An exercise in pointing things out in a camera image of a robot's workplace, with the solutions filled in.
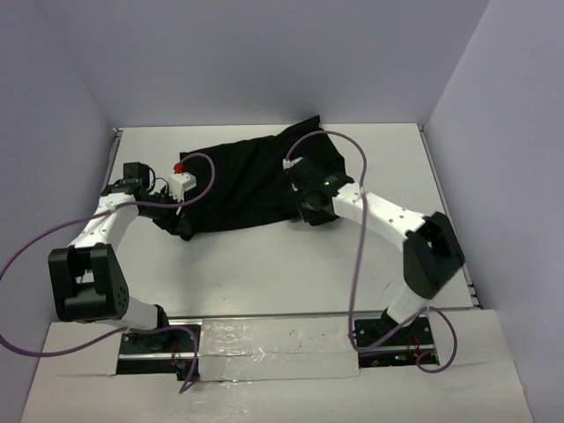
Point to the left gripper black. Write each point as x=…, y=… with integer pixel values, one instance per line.
x=172, y=216

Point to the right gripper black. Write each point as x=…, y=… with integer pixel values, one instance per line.
x=309, y=216

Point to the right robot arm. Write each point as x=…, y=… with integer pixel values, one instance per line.
x=431, y=253

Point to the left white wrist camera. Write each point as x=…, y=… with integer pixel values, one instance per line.
x=180, y=182

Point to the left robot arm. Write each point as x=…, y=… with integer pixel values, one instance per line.
x=87, y=281

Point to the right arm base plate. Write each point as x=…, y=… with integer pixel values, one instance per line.
x=402, y=349

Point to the black t shirt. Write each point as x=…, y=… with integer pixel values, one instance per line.
x=250, y=188

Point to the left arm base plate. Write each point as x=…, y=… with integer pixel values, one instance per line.
x=169, y=353

